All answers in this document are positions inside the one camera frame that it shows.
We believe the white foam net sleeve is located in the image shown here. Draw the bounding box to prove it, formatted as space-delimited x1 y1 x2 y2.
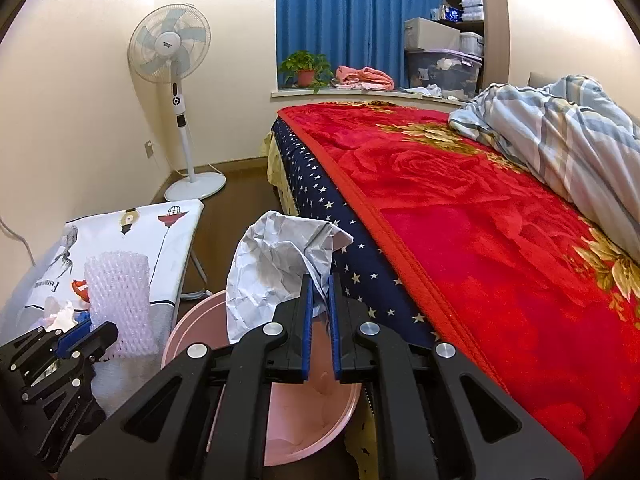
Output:
85 252 158 360

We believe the white paper sheet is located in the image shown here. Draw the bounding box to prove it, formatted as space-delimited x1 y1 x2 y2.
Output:
226 210 354 344

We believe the small white tissue ball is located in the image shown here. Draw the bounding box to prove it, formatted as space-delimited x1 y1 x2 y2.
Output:
43 296 77 333

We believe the orange plastic bag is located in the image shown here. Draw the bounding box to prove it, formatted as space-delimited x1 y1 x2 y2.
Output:
70 281 90 304

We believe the pink trash bin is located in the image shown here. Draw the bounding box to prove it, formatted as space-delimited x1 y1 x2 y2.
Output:
162 290 360 466

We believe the blue plastic bag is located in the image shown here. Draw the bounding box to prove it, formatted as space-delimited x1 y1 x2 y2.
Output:
74 311 91 324

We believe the grey white printed table cover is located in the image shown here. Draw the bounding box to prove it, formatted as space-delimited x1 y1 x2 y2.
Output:
1 200 204 414

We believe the red floral blanket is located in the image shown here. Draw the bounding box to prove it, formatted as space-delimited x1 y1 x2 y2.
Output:
272 101 639 479

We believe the yellow star bed sheet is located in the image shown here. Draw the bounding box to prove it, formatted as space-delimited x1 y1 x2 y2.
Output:
262 131 298 216

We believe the plaid blue grey duvet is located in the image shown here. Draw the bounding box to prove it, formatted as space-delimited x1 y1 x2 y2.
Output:
448 75 639 258

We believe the white standing fan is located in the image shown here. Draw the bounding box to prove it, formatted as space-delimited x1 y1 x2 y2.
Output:
127 3 226 202

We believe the dark plastic storage bin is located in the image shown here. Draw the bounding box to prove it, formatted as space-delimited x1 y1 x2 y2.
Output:
407 49 483 101

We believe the potted green plant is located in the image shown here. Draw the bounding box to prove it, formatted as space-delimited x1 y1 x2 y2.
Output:
278 50 333 93

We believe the pink folded cloth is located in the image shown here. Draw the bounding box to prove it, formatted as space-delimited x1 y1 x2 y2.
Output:
335 65 395 91

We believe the white plastic container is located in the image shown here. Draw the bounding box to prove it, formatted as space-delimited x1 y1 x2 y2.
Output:
459 32 485 58

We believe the grey cardboard box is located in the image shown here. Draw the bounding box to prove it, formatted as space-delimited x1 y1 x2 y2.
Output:
404 18 460 52

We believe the blue curtain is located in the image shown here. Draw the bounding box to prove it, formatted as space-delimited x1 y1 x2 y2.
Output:
276 0 442 88

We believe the wooden bookshelf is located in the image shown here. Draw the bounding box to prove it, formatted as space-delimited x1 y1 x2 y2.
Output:
444 0 511 90

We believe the grey wall cable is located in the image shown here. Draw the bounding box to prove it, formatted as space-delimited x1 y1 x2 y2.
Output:
0 216 37 267

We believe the wall power socket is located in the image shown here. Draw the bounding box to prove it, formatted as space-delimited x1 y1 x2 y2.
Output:
144 140 154 158

